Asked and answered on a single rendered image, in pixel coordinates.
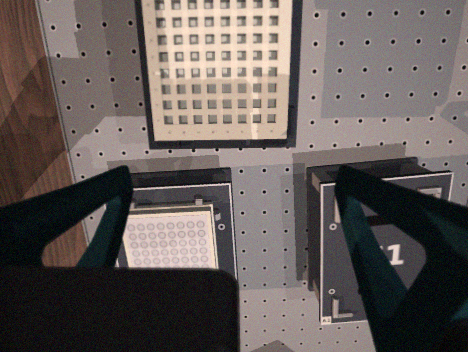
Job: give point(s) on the grey flat base plate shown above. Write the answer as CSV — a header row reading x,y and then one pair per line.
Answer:
x,y
379,80

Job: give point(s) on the cream rectangular plate with grid of square holes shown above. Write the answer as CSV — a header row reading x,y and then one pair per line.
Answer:
x,y
218,69

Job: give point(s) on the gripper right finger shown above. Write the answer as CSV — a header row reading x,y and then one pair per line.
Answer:
x,y
403,320

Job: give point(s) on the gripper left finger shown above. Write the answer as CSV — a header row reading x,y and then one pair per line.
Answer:
x,y
28,226

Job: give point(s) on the white multi-well plate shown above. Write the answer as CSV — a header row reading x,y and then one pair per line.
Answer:
x,y
172,235

